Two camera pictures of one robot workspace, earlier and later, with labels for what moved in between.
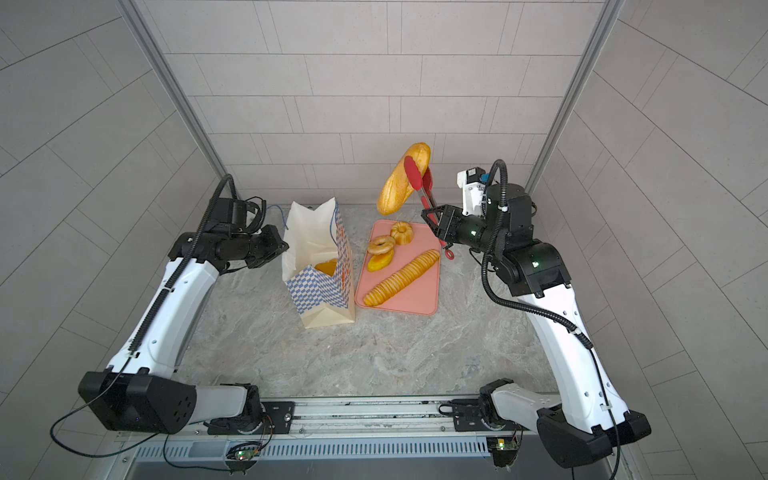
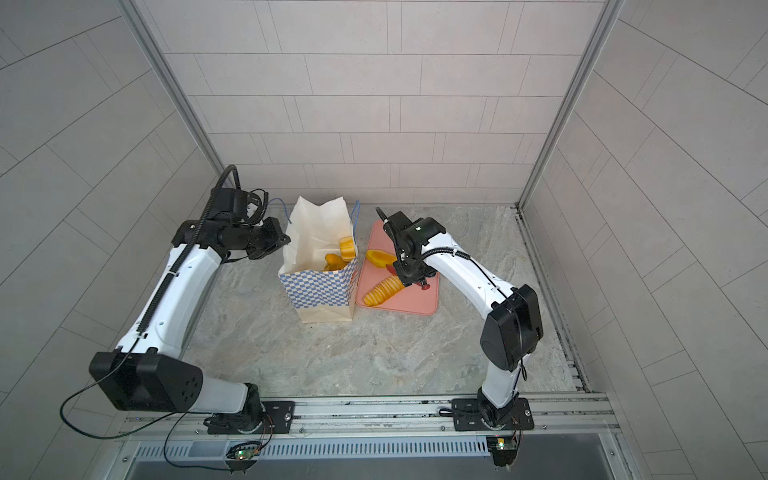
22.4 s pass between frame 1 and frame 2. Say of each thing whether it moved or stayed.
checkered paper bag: stayed
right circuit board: stayed
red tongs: moved
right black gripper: moved
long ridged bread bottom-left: stayed
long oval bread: moved
